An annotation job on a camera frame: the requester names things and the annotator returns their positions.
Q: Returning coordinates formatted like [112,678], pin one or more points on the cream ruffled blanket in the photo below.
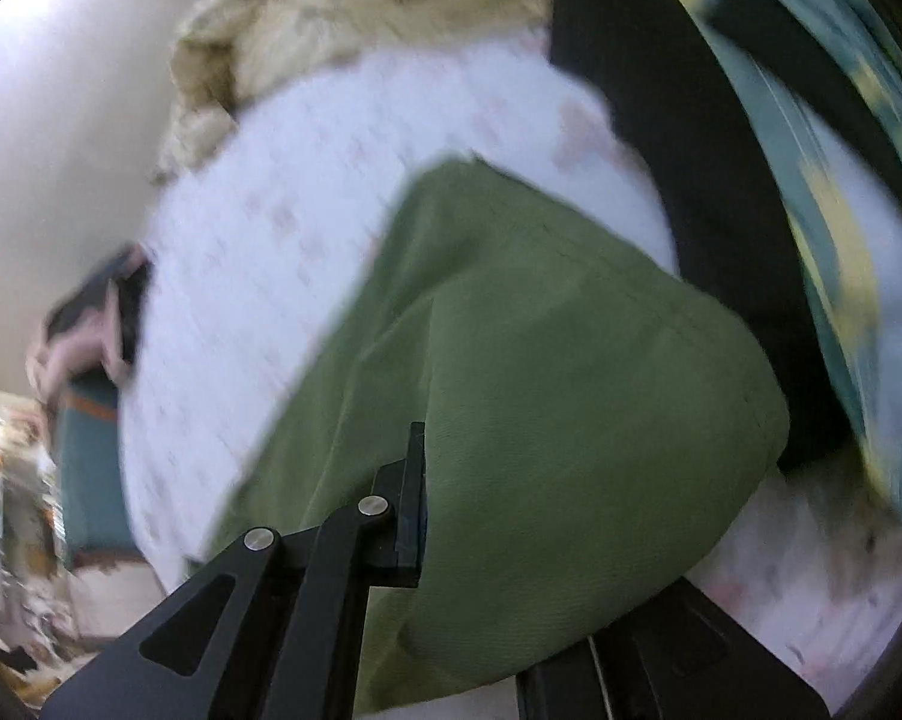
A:
[331,15]

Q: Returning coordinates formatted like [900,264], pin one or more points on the black cloth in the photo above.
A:
[706,165]

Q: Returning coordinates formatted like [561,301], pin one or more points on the teal yellow floral cloth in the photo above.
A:
[833,165]

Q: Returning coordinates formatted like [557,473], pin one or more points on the white patterned bed sheet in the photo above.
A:
[286,240]

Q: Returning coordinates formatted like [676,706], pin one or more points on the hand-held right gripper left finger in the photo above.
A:
[413,517]

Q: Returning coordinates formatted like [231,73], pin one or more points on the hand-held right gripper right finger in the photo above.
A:
[668,660]

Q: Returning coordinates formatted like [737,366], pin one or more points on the dark phone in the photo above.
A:
[105,300]

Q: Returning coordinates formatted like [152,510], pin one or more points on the green pants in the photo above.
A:
[541,390]

